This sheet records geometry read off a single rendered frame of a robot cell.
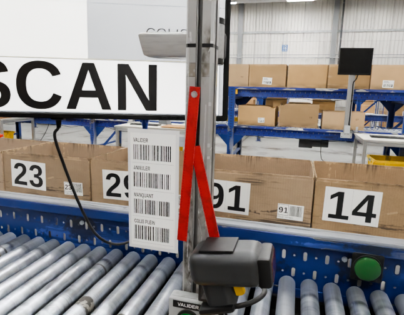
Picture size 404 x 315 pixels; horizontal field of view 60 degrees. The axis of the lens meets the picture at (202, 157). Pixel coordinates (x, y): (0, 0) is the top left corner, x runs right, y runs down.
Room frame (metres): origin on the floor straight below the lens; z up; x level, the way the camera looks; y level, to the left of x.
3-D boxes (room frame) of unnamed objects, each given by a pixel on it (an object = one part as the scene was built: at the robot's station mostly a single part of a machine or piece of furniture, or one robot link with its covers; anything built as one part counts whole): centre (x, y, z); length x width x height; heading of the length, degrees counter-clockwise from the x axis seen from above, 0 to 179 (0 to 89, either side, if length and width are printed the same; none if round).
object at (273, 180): (1.23, -0.20, 0.97); 0.39 x 0.29 x 0.17; 75
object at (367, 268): (0.92, -0.48, 0.81); 0.07 x 0.01 x 0.07; 75
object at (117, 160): (1.33, 0.18, 0.96); 0.39 x 0.29 x 0.17; 74
